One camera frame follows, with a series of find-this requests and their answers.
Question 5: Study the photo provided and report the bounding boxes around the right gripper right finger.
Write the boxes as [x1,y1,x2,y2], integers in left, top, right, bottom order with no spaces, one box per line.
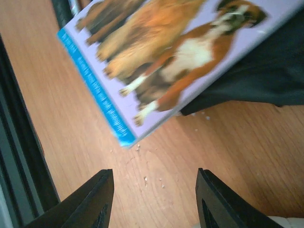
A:
[195,168,281,228]

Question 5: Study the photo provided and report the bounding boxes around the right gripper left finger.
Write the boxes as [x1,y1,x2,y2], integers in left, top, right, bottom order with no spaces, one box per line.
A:
[26,169,114,228]

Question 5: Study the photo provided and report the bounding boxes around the black student bag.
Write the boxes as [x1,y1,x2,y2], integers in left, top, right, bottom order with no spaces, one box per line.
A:
[51,0,304,117]

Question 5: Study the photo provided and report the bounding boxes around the dog picture book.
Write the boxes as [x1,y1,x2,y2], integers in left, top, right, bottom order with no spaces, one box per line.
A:
[57,0,304,147]

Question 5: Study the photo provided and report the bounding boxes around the black aluminium rail base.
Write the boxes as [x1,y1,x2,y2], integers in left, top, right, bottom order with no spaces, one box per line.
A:
[0,42,60,228]

